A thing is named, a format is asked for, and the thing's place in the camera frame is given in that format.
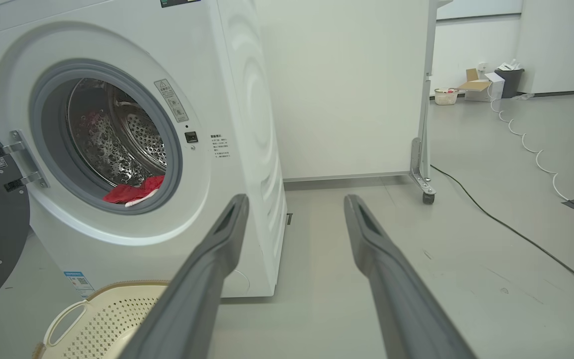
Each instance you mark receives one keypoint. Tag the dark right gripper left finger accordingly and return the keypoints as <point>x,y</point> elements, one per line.
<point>192,299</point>

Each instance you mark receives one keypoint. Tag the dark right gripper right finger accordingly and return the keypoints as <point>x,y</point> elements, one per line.
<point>406,309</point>

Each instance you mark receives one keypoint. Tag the white garment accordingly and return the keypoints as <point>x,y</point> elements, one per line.
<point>140,200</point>

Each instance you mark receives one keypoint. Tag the red shorts with white stripes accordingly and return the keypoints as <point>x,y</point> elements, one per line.
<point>127,192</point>

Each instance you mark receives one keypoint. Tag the cream perforated laundry basket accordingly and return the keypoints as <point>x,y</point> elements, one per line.
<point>107,319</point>

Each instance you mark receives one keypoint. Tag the white front-load washing machine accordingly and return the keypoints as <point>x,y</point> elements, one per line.
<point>237,149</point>

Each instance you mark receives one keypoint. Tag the small white background basket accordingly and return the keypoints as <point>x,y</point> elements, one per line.
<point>446,96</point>

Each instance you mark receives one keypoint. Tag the open cardboard box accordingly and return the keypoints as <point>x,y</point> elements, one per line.
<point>474,87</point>

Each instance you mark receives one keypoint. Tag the blue energy label sticker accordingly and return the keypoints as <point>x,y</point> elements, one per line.
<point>80,284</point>

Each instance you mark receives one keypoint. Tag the black caster wheel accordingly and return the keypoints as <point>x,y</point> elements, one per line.
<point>428,198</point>

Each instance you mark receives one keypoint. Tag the grey metal partition leg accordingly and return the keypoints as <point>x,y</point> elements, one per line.
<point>422,159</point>

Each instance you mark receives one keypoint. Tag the white partition board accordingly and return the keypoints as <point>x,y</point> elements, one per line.
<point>347,89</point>

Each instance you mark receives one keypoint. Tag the white box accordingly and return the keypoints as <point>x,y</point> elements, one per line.
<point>496,87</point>

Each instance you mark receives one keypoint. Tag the dark trash bin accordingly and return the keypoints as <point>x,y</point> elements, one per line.
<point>509,82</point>

